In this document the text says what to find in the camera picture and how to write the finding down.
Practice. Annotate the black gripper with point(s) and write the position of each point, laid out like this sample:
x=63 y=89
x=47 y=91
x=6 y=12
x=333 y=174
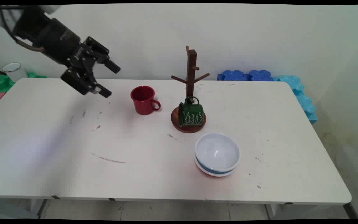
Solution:
x=59 y=39

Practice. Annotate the green enamel mug white print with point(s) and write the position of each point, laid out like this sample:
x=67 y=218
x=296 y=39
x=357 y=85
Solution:
x=193 y=113

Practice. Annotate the red enamel mug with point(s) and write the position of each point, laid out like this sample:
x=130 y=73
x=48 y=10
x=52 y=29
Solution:
x=141 y=102

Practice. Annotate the white mug dark rim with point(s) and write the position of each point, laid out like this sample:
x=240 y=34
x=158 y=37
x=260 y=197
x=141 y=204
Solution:
x=15 y=73

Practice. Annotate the brown wooden mug tree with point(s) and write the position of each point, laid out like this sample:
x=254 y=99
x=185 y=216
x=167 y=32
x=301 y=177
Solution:
x=191 y=71

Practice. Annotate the dark blue foam mat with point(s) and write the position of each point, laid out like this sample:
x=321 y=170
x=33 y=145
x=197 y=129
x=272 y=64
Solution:
x=235 y=75

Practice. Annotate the white bowl blue outside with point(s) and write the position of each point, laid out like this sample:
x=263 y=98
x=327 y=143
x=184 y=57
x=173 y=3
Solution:
x=216 y=151

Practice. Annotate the light blue foam mat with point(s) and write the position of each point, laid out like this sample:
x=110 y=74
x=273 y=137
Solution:
x=303 y=99

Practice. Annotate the grey metal table leg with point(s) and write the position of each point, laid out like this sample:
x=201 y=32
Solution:
x=270 y=211
x=351 y=211

